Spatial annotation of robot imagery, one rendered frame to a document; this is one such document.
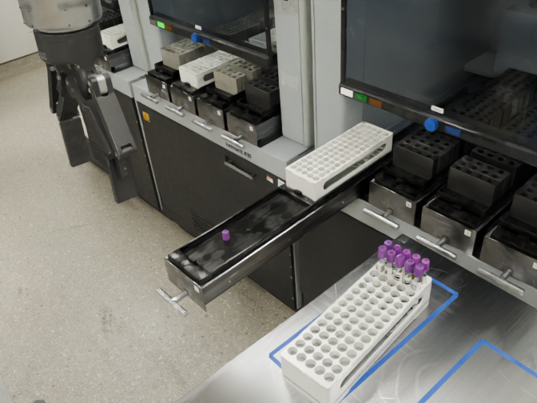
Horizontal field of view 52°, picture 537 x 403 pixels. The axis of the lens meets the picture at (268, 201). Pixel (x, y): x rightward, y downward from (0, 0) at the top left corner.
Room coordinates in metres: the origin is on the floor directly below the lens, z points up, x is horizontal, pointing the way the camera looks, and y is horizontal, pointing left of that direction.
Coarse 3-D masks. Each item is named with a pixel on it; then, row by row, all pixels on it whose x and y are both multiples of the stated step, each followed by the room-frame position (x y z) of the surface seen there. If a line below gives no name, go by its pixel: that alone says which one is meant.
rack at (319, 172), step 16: (352, 128) 1.25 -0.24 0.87; (368, 128) 1.26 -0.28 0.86; (336, 144) 1.18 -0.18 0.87; (352, 144) 1.18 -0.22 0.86; (368, 144) 1.17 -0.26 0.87; (384, 144) 1.22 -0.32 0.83; (304, 160) 1.13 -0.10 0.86; (320, 160) 1.11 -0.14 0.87; (336, 160) 1.12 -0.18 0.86; (352, 160) 1.10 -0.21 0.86; (368, 160) 1.15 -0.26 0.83; (288, 176) 1.08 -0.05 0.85; (304, 176) 1.05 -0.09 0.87; (320, 176) 1.06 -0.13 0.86; (336, 176) 1.12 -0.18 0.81; (352, 176) 1.10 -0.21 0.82; (304, 192) 1.04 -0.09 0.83; (320, 192) 1.03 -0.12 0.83
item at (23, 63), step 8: (24, 56) 4.09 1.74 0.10; (32, 56) 4.13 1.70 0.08; (0, 64) 3.97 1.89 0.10; (8, 64) 4.01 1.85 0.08; (16, 64) 4.04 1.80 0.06; (24, 64) 4.08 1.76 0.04; (32, 64) 4.11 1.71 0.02; (40, 64) 4.13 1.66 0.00; (0, 72) 3.96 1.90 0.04; (8, 72) 3.99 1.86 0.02; (16, 72) 4.01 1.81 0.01
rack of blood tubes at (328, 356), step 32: (352, 288) 0.67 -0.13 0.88; (384, 288) 0.67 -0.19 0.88; (320, 320) 0.61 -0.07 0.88; (352, 320) 0.61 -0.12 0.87; (384, 320) 0.60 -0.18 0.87; (288, 352) 0.55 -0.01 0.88; (320, 352) 0.54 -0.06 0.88; (352, 352) 0.54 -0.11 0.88; (320, 384) 0.48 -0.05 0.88; (352, 384) 0.51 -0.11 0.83
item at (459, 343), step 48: (336, 288) 0.73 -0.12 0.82; (432, 288) 0.71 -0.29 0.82; (480, 288) 0.70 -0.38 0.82; (288, 336) 0.63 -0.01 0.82; (432, 336) 0.60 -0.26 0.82; (480, 336) 0.59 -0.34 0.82; (528, 336) 0.58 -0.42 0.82; (240, 384) 0.54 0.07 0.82; (288, 384) 0.53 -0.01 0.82; (384, 384) 0.52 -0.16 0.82; (432, 384) 0.51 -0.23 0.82; (480, 384) 0.50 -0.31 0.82; (528, 384) 0.49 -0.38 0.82
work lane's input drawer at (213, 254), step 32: (384, 160) 1.17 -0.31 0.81; (288, 192) 1.06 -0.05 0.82; (352, 192) 1.08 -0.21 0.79; (224, 224) 0.97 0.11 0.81; (256, 224) 0.97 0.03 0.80; (288, 224) 0.95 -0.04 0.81; (192, 256) 0.88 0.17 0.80; (224, 256) 0.87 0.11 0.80; (256, 256) 0.87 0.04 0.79; (160, 288) 0.84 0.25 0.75; (192, 288) 0.81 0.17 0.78; (224, 288) 0.81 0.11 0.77
